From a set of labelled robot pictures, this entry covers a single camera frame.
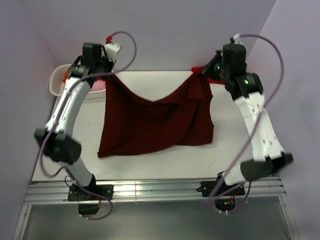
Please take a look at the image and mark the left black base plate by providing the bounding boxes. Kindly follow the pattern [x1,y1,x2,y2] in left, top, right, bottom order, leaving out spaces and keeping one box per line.
[67,184,114,202]

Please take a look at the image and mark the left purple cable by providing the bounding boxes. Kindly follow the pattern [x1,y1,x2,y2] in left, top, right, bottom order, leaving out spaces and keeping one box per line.
[38,31,138,221]

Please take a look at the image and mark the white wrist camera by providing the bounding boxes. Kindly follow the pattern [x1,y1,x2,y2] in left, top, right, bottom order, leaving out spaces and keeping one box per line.
[104,42,122,63]
[229,33,244,46]

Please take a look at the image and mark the aluminium front rail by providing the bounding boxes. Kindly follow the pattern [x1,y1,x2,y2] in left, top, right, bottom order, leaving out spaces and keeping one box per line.
[23,176,286,205]

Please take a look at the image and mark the orange rolled t-shirt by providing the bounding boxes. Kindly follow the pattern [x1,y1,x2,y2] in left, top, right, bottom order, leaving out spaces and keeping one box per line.
[62,71,68,83]

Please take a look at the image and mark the dark red t-shirt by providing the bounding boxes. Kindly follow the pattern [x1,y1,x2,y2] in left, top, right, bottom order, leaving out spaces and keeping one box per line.
[97,72,214,158]

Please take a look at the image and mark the pink rolled t-shirt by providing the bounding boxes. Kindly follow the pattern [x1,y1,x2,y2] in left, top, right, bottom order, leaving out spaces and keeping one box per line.
[90,78,106,92]

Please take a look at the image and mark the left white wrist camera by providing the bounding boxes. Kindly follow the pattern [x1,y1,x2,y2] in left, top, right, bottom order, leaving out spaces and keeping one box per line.
[104,42,122,63]

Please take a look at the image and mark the purple cable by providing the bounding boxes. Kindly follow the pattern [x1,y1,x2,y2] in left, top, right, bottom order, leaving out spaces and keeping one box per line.
[203,33,285,216]
[38,31,138,221]

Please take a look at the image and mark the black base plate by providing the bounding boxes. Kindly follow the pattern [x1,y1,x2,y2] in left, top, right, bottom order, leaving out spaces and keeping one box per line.
[196,179,246,198]
[67,184,114,202]

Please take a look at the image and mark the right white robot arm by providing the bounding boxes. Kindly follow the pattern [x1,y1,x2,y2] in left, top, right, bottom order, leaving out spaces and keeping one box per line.
[203,43,294,195]

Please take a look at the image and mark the white plastic basket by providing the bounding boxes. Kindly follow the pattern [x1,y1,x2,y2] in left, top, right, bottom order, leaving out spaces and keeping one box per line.
[49,64,106,100]

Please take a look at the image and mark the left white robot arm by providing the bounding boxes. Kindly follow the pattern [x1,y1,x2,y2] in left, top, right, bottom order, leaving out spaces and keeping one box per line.
[34,42,122,200]

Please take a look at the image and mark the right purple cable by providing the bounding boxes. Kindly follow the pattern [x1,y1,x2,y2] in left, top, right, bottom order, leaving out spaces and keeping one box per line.
[203,33,285,216]

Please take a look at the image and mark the bright red folded t-shirt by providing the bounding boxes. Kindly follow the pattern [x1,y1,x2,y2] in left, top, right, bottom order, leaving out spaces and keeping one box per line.
[191,66,224,85]

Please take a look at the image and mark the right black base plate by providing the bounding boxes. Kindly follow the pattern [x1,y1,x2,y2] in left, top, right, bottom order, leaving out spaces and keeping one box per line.
[196,179,246,198]

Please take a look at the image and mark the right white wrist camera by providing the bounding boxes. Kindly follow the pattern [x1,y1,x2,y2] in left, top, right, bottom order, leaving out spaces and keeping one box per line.
[229,33,244,46]

